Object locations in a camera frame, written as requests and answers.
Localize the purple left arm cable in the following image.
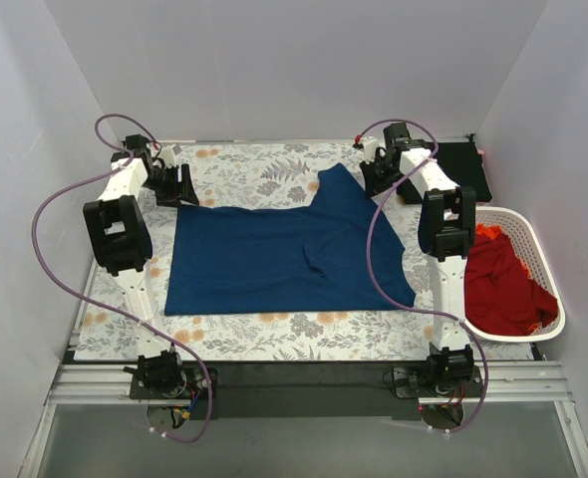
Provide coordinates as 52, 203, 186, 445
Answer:
32, 114, 214, 443

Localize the aluminium frame rail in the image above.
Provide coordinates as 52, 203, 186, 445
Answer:
47, 361, 574, 405

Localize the white perforated laundry basket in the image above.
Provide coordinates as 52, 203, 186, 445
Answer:
464, 206, 566, 343

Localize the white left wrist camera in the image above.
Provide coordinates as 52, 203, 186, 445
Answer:
153, 144, 181, 169

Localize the floral patterned table mat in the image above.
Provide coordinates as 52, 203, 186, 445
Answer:
71, 142, 533, 361

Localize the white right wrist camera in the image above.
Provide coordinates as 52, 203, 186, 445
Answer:
353, 135, 381, 162

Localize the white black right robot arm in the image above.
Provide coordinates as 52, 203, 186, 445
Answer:
353, 119, 475, 396

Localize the blue t shirt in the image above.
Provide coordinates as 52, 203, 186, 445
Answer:
164, 164, 416, 316

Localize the folded black t shirt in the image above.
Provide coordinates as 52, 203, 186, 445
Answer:
396, 140, 492, 205

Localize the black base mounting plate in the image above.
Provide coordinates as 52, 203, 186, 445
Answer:
129, 365, 487, 422

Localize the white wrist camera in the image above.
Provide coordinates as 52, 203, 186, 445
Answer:
353, 135, 381, 162
153, 144, 181, 169

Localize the orange t shirt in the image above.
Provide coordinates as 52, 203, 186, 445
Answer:
475, 222, 547, 333

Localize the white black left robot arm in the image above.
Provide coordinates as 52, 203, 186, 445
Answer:
83, 134, 199, 398

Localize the red t shirt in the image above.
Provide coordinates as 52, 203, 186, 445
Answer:
463, 231, 559, 336

